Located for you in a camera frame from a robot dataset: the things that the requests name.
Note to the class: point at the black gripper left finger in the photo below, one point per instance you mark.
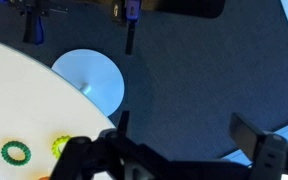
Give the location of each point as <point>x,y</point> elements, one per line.
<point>112,152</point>

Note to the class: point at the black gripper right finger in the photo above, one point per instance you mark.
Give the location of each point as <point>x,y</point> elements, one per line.
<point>267,151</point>

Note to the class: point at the white round table base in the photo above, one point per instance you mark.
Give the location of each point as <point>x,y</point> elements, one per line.
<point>85,66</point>

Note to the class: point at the white table pedestal pole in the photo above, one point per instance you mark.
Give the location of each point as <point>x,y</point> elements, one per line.
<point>85,89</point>

